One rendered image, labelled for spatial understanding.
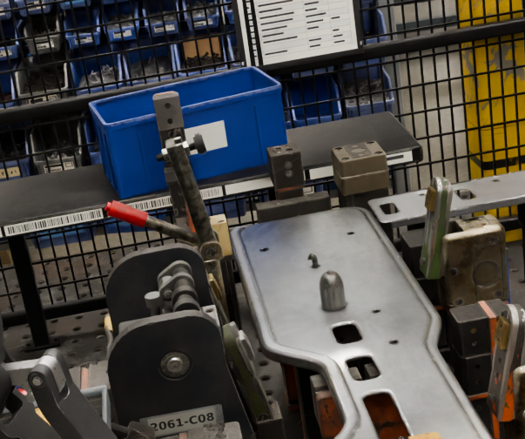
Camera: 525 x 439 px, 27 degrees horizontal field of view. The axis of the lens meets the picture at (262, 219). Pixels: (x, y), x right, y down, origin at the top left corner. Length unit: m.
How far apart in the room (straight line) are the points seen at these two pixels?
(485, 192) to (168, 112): 0.51
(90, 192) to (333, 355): 0.71
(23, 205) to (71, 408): 1.28
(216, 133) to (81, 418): 1.23
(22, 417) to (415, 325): 0.78
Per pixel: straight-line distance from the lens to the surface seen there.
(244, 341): 1.17
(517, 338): 1.15
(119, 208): 1.45
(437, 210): 1.45
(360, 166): 1.74
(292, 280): 1.49
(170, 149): 1.42
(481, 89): 2.14
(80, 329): 2.16
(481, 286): 1.51
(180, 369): 1.05
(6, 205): 1.90
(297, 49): 1.99
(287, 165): 1.75
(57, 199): 1.87
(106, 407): 0.95
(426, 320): 1.35
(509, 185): 1.73
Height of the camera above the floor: 1.64
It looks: 22 degrees down
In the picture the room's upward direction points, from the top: 9 degrees counter-clockwise
